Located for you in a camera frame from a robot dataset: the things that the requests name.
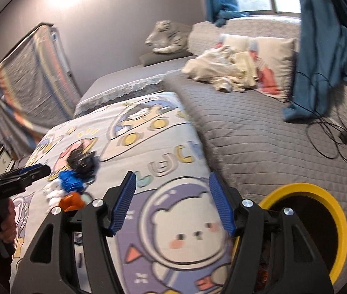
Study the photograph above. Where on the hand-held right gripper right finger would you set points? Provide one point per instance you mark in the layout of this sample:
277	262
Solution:
220	202

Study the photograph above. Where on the cream cloth pile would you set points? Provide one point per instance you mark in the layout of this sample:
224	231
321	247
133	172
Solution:
216	67

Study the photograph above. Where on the black plastic bag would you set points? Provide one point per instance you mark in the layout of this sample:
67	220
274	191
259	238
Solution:
81	159

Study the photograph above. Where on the grey pillow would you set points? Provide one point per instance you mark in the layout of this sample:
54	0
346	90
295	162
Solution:
155	58

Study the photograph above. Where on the white lace sofa cover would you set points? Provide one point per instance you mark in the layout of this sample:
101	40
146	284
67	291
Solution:
253	26

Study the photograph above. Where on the large baby print pillow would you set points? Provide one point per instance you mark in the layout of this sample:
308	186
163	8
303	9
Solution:
277	61

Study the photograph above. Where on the striped cloth covered wardrobe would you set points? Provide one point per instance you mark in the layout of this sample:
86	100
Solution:
29	82

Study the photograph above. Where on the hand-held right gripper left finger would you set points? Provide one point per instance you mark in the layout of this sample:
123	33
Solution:
124	202

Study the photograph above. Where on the small orange plastic wrapper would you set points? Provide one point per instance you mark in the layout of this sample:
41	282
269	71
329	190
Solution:
72	202

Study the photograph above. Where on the white tiger plush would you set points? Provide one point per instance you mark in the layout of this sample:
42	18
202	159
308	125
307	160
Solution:
167	36

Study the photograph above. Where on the small baby print pillow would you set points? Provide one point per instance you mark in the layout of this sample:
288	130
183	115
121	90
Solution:
236	41

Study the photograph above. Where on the cartoon printed blanket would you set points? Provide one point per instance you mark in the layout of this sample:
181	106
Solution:
167	165

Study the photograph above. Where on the long blue curtain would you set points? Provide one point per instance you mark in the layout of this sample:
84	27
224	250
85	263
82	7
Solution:
323	36

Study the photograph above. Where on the yellow rim trash bin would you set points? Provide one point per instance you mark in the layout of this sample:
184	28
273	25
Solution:
335	208

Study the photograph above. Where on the blue plastic bag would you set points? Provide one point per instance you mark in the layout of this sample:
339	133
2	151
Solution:
70	182

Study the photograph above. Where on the grey lace-trimmed bed sheet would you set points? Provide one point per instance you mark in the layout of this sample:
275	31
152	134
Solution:
121	88

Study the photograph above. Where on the white TV cabinet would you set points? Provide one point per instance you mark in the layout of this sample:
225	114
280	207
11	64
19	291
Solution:
4	159

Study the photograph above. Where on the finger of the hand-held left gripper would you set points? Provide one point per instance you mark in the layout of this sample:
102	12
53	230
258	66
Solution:
29	173

